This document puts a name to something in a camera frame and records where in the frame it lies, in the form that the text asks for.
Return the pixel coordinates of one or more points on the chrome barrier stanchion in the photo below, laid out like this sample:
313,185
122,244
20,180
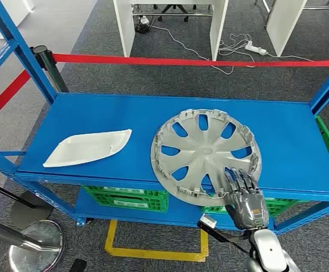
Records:
36,244

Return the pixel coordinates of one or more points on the black office chair base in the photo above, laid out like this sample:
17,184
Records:
172,8

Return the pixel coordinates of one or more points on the white power strip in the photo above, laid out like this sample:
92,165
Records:
255,48

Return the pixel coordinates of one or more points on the white plastic trim part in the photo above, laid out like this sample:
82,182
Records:
85,148

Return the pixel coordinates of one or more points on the white low cabinet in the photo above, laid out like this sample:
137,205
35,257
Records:
2,17

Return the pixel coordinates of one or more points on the black barrier stanchion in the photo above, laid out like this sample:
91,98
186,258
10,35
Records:
31,210

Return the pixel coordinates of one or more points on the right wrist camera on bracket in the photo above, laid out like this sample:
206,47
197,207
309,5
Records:
208,221

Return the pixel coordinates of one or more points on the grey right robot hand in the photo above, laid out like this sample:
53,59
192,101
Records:
249,210

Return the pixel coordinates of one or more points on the white panel desk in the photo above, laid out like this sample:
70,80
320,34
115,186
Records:
125,26
283,22

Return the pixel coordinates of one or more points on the silver plastic wheel hubcap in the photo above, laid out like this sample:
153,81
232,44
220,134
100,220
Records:
206,150

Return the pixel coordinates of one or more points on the blue metal shelf rack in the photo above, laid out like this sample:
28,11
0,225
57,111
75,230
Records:
125,124

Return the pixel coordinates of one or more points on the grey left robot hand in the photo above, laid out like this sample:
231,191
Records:
79,265

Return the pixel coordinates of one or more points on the black-topped barrier stanchion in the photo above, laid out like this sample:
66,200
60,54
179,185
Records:
49,67

